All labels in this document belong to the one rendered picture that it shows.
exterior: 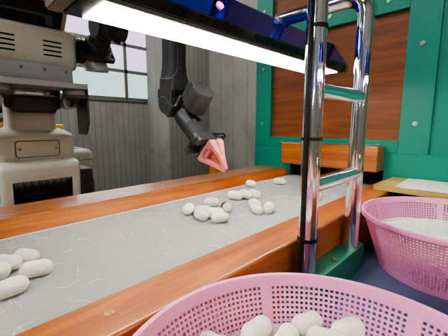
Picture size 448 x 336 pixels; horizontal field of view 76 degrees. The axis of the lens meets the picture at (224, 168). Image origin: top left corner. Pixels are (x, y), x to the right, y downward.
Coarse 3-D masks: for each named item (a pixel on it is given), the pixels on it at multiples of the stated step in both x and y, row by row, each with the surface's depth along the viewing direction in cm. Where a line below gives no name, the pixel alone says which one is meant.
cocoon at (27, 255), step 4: (24, 248) 37; (16, 252) 37; (20, 252) 37; (24, 252) 37; (28, 252) 36; (32, 252) 37; (36, 252) 37; (20, 256) 36; (24, 256) 36; (28, 256) 36; (32, 256) 36; (36, 256) 37; (24, 260) 36; (28, 260) 36; (32, 260) 36
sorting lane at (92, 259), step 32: (224, 192) 76; (288, 192) 76; (320, 192) 76; (96, 224) 52; (128, 224) 52; (160, 224) 52; (192, 224) 52; (224, 224) 52; (256, 224) 52; (64, 256) 39; (96, 256) 39; (128, 256) 39; (160, 256) 39; (192, 256) 39; (32, 288) 32; (64, 288) 32; (96, 288) 32; (0, 320) 26; (32, 320) 26
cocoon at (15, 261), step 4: (0, 256) 35; (4, 256) 35; (8, 256) 35; (12, 256) 35; (16, 256) 35; (0, 260) 35; (4, 260) 35; (8, 260) 35; (12, 260) 35; (16, 260) 35; (20, 260) 35; (12, 264) 35; (16, 264) 35; (20, 264) 35; (12, 268) 35; (16, 268) 35
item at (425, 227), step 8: (392, 224) 54; (400, 224) 55; (408, 224) 53; (416, 224) 53; (424, 224) 53; (432, 224) 55; (440, 224) 53; (416, 232) 49; (424, 232) 49; (432, 232) 49; (440, 232) 49; (432, 248) 43; (432, 256) 42; (440, 264) 40; (440, 272) 40
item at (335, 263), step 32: (320, 0) 32; (352, 0) 44; (320, 32) 33; (320, 64) 33; (320, 96) 34; (352, 96) 41; (320, 128) 34; (352, 128) 46; (320, 160) 35; (352, 160) 46; (352, 192) 47; (352, 224) 47; (352, 256) 46
